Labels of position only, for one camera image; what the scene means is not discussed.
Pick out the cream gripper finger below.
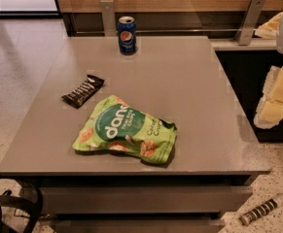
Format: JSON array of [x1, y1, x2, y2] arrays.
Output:
[[263, 66, 283, 104], [254, 98, 283, 129]]

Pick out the green rice chip bag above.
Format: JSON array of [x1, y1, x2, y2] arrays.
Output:
[[73, 95, 177, 165]]

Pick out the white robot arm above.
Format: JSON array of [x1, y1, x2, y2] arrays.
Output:
[[254, 12, 283, 129]]

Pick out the blue pepsi can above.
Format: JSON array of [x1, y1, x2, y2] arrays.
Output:
[[118, 16, 136, 55]]

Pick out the white power strip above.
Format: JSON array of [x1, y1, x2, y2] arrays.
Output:
[[239, 193, 283, 226]]

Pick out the upper grey drawer front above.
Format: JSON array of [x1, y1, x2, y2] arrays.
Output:
[[41, 186, 252, 214]]

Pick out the grey drawer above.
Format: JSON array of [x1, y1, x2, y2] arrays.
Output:
[[41, 186, 252, 214], [51, 219, 225, 233]]

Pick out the lower grey drawer front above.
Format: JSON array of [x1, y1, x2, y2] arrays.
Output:
[[51, 219, 225, 233]]

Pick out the dark brown snack bar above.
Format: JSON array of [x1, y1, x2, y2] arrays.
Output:
[[61, 75, 104, 109]]

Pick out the black chair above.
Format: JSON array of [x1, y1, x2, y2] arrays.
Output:
[[0, 175, 44, 233]]

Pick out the horizontal metal rail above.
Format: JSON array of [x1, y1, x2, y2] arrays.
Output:
[[75, 29, 239, 35]]

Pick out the left metal rail bracket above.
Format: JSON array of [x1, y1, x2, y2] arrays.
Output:
[[100, 0, 117, 37]]

